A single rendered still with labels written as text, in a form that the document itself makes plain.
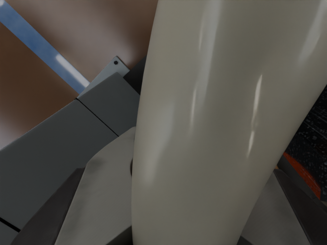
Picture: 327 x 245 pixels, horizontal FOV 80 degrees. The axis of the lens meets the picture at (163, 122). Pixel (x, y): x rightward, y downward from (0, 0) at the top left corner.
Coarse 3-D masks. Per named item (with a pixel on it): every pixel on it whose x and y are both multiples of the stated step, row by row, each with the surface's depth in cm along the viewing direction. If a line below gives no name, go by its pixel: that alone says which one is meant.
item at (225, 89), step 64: (192, 0) 2; (256, 0) 2; (320, 0) 2; (192, 64) 2; (256, 64) 2; (320, 64) 2; (192, 128) 3; (256, 128) 3; (192, 192) 3; (256, 192) 4
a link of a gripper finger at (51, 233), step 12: (84, 168) 9; (72, 180) 8; (60, 192) 8; (72, 192) 8; (48, 204) 7; (60, 204) 7; (36, 216) 7; (48, 216) 7; (60, 216) 7; (24, 228) 6; (36, 228) 6; (48, 228) 6; (60, 228) 6; (24, 240) 6; (36, 240) 6; (48, 240) 6
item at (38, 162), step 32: (96, 96) 68; (128, 96) 89; (32, 128) 42; (64, 128) 48; (96, 128) 58; (128, 128) 72; (0, 160) 33; (32, 160) 37; (64, 160) 43; (0, 192) 30; (32, 192) 34; (0, 224) 28
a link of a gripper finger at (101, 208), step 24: (120, 144) 10; (96, 168) 9; (120, 168) 9; (96, 192) 8; (120, 192) 8; (72, 216) 7; (96, 216) 7; (120, 216) 7; (72, 240) 6; (96, 240) 6; (120, 240) 6
